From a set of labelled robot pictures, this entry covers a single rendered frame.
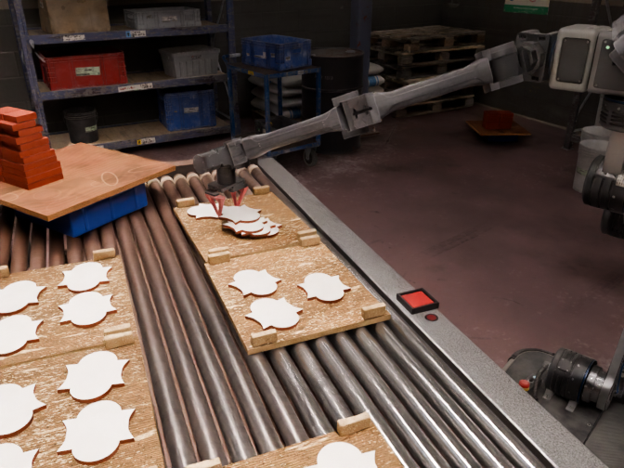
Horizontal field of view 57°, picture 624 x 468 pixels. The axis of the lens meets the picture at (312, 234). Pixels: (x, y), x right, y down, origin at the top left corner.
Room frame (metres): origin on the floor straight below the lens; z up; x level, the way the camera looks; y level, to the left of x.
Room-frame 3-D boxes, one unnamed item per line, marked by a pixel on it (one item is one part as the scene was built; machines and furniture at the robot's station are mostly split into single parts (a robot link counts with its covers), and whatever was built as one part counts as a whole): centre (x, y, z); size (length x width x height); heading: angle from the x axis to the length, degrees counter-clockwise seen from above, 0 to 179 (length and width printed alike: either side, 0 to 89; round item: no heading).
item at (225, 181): (1.64, 0.26, 1.09); 0.10 x 0.07 x 0.07; 144
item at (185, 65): (5.69, 1.18, 0.76); 0.50 x 0.36 x 0.24; 126
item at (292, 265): (1.24, 0.06, 0.93); 0.41 x 0.35 x 0.02; 23
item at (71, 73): (5.23, 2.04, 0.78); 0.66 x 0.45 x 0.28; 120
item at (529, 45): (1.53, -0.55, 1.45); 0.09 x 0.08 x 0.12; 50
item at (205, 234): (1.63, 0.22, 0.93); 0.41 x 0.35 x 0.02; 25
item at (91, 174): (1.79, 0.82, 1.03); 0.50 x 0.50 x 0.02; 58
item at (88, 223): (1.75, 0.76, 0.97); 0.31 x 0.31 x 0.10; 58
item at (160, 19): (5.57, 1.37, 1.16); 0.60 x 0.40 x 0.15; 122
